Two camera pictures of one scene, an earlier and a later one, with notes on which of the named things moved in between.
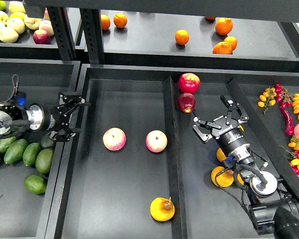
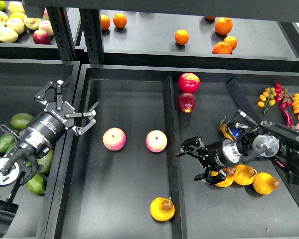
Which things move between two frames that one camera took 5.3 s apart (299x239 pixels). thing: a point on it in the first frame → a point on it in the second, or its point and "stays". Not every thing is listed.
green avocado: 35,184 stays
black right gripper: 228,132 → 224,154
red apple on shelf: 41,37 stays
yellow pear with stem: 162,209 stays
